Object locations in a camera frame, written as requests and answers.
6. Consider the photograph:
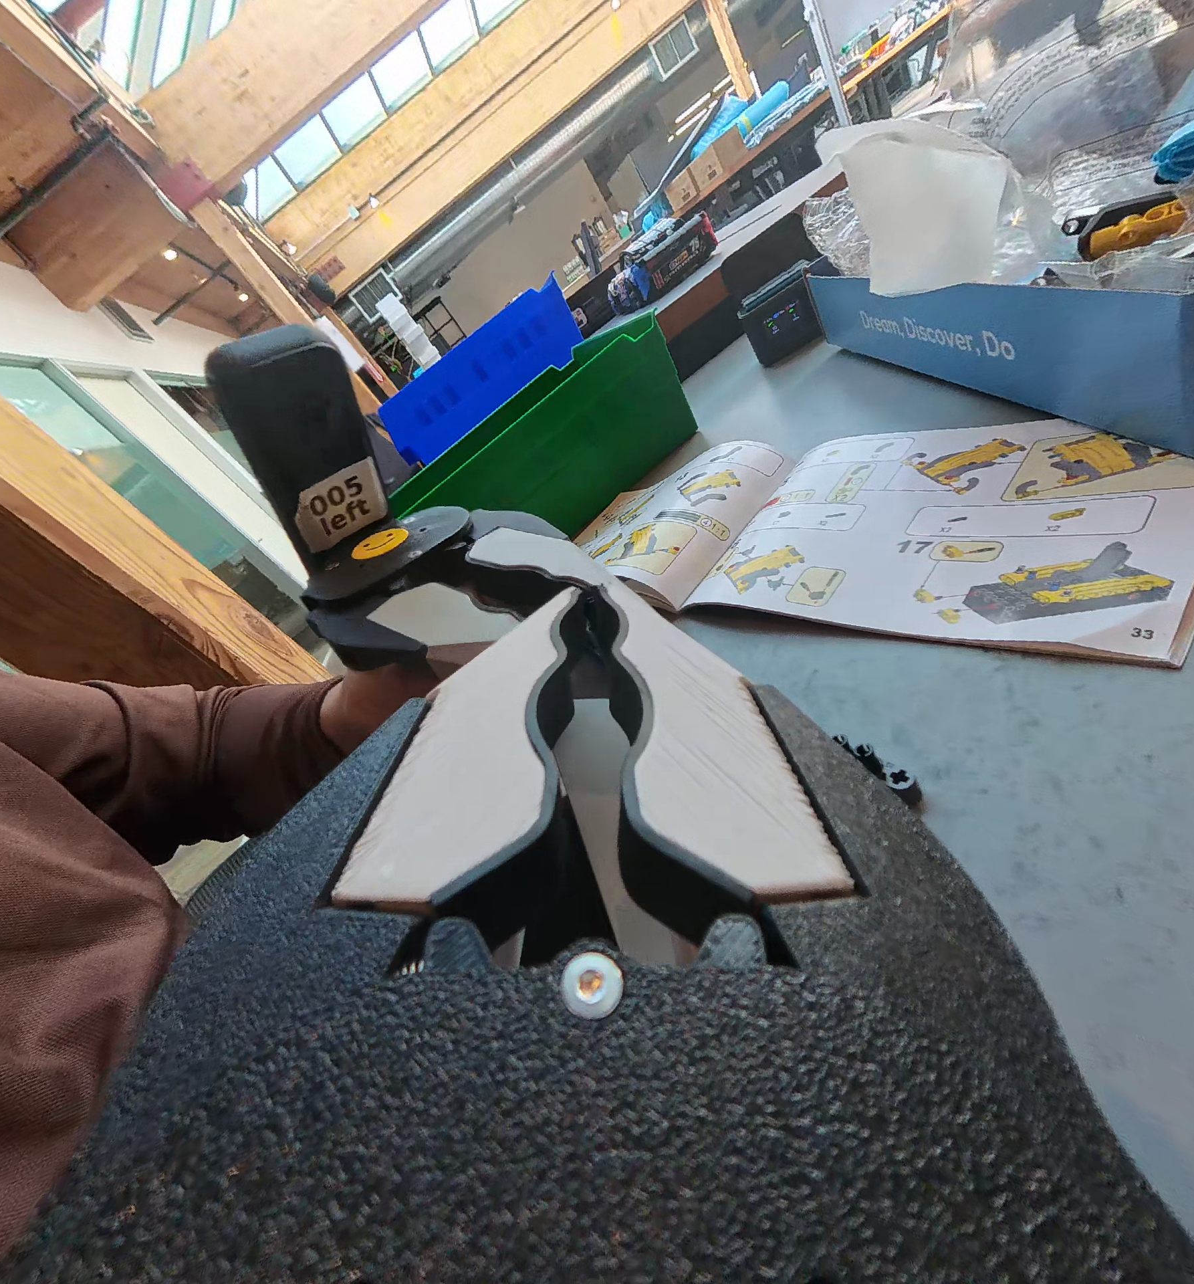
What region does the dark blue cardboard box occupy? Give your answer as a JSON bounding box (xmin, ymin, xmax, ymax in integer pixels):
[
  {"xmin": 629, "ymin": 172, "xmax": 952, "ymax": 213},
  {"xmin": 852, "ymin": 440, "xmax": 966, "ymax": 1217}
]
[{"xmin": 806, "ymin": 256, "xmax": 1194, "ymax": 465}]

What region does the open instruction booklet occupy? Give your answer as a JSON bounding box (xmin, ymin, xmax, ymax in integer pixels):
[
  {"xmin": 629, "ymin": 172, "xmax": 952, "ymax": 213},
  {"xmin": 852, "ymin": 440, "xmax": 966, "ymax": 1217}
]
[{"xmin": 575, "ymin": 420, "xmax": 1194, "ymax": 668}]

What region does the bubble wrap sheet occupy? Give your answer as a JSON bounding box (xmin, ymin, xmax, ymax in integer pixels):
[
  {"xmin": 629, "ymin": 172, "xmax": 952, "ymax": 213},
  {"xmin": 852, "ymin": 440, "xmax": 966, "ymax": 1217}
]
[{"xmin": 802, "ymin": 190, "xmax": 874, "ymax": 277}]

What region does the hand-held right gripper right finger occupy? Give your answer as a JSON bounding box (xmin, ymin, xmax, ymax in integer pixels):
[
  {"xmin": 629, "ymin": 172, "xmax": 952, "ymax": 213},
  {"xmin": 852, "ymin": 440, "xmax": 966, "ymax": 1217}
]
[{"xmin": 596, "ymin": 582, "xmax": 856, "ymax": 951}]

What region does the person's brown sweater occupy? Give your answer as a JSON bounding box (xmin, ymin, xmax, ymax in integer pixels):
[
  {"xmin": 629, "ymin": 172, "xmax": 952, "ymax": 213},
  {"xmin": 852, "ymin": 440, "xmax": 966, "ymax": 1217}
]
[{"xmin": 0, "ymin": 662, "xmax": 258, "ymax": 1284}]

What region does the blue plastic bin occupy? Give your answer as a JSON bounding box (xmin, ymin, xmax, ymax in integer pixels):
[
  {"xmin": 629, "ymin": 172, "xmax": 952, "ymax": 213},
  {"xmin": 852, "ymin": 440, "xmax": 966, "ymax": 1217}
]
[{"xmin": 377, "ymin": 271, "xmax": 586, "ymax": 468}]

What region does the grey desk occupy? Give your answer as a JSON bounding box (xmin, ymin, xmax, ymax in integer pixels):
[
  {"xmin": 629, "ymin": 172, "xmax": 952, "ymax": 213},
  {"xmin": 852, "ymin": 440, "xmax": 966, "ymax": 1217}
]
[{"xmin": 567, "ymin": 332, "xmax": 1194, "ymax": 1284}]

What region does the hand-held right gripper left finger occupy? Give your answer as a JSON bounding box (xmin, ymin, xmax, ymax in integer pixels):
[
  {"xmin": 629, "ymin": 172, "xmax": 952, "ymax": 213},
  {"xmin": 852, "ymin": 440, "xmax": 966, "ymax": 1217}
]
[{"xmin": 332, "ymin": 586, "xmax": 585, "ymax": 919}]

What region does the black power station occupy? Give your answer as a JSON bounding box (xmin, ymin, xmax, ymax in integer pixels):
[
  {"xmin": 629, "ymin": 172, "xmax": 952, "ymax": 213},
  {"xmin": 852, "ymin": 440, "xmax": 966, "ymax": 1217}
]
[{"xmin": 738, "ymin": 263, "xmax": 839, "ymax": 369}]

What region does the white opaque plastic bag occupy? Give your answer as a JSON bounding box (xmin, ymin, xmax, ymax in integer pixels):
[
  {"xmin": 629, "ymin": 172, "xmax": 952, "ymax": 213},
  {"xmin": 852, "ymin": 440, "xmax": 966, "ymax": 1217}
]
[{"xmin": 817, "ymin": 118, "xmax": 1050, "ymax": 299}]

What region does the black and red tool case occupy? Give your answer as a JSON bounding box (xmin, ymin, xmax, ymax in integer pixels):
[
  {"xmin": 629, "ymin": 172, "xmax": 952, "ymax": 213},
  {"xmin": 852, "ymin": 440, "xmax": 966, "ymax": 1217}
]
[{"xmin": 607, "ymin": 211, "xmax": 721, "ymax": 317}]

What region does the yellow and black bagged part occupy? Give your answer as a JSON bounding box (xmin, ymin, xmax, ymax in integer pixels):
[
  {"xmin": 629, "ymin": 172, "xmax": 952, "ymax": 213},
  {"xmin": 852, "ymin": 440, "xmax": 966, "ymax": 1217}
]
[{"xmin": 1064, "ymin": 196, "xmax": 1190, "ymax": 262}]

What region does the background workbench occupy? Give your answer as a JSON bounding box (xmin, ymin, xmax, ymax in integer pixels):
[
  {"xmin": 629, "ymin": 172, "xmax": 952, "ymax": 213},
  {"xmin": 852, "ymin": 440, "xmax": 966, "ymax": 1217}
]
[{"xmin": 647, "ymin": 165, "xmax": 849, "ymax": 383}]

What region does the green plastic bin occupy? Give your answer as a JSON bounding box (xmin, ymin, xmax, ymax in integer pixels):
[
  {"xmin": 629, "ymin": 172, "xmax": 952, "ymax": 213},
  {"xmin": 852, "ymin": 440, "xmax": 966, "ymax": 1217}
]
[{"xmin": 388, "ymin": 310, "xmax": 701, "ymax": 538}]

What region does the large clear plastic bag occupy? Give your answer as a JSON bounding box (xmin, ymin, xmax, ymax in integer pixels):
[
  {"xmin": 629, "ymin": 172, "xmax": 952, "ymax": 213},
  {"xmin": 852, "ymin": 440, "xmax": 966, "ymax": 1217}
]
[{"xmin": 943, "ymin": 0, "xmax": 1194, "ymax": 273}]

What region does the person's left forearm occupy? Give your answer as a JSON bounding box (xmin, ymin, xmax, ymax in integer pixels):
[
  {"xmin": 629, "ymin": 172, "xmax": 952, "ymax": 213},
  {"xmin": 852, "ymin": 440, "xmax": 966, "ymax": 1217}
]
[{"xmin": 55, "ymin": 672, "xmax": 348, "ymax": 864}]

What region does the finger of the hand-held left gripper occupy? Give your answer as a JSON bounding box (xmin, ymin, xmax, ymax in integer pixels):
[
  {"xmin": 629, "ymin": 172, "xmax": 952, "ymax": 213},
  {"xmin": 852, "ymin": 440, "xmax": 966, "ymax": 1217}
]
[
  {"xmin": 467, "ymin": 526, "xmax": 626, "ymax": 615},
  {"xmin": 361, "ymin": 582, "xmax": 523, "ymax": 679}
]

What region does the person's left hand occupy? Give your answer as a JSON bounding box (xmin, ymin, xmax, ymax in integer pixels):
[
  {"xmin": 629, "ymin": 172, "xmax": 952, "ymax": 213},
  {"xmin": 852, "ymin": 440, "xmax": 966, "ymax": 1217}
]
[{"xmin": 318, "ymin": 666, "xmax": 441, "ymax": 756}]

